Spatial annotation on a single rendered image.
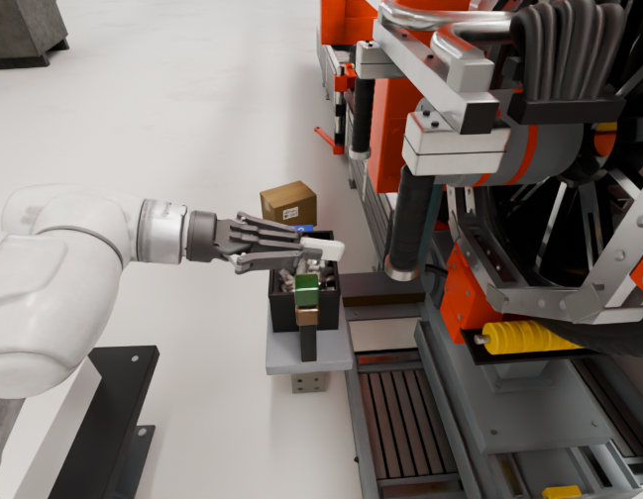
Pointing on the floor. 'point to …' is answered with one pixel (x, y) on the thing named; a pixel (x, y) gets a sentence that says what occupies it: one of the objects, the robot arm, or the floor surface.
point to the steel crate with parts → (24, 33)
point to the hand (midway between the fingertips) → (321, 249)
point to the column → (308, 382)
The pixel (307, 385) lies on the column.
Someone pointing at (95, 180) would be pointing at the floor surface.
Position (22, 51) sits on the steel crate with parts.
